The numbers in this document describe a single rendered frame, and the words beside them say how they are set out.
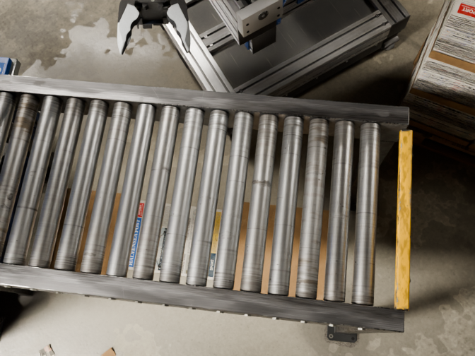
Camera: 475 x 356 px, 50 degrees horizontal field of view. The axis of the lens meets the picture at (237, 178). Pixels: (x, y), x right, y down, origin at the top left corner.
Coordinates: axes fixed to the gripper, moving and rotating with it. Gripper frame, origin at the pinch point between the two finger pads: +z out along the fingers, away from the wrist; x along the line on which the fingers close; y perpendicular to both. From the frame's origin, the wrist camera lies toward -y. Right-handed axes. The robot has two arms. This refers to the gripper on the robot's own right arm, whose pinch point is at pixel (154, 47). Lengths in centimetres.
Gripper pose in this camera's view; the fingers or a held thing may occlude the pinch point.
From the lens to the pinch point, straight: 92.0
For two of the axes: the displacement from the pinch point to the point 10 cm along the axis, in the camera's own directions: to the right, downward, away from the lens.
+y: -0.8, 3.0, 9.5
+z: 0.7, 9.5, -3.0
